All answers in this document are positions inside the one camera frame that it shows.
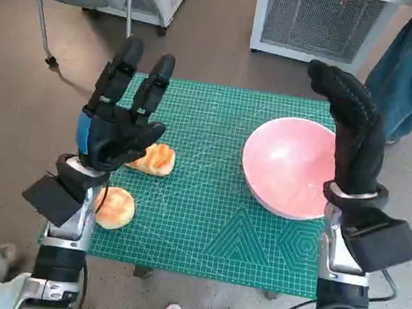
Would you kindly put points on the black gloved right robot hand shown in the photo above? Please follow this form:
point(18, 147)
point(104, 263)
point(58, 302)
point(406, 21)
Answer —
point(358, 141)

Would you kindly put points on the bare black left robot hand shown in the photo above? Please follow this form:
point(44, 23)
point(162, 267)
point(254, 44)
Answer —
point(104, 140)

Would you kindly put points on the oblong toy bread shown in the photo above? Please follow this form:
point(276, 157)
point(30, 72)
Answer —
point(157, 160)

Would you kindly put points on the round toy bread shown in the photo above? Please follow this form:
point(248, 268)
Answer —
point(115, 207)

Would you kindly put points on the pink bowl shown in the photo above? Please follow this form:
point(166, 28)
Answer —
point(286, 163)

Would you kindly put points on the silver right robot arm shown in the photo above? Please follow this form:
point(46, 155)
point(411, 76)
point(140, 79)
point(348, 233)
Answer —
point(342, 264)

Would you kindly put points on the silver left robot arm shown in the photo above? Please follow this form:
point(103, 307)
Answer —
point(68, 236)

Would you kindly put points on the green cutting mat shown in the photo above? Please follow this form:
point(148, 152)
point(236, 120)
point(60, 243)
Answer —
point(194, 197)

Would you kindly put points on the white cabinet with mesh panel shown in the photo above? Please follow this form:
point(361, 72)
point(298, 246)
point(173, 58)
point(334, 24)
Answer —
point(315, 22)

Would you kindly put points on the silver metal pole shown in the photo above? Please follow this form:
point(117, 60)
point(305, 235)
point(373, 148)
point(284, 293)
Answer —
point(129, 6)

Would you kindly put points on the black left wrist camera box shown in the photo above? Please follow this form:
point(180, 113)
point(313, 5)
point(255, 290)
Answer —
point(51, 201)

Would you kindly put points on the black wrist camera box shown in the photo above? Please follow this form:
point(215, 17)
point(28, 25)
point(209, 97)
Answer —
point(384, 243)
point(51, 201)

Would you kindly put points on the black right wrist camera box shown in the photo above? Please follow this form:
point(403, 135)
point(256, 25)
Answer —
point(384, 243)

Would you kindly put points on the dark table leg bracket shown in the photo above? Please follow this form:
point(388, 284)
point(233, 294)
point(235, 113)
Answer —
point(272, 295)
point(142, 271)

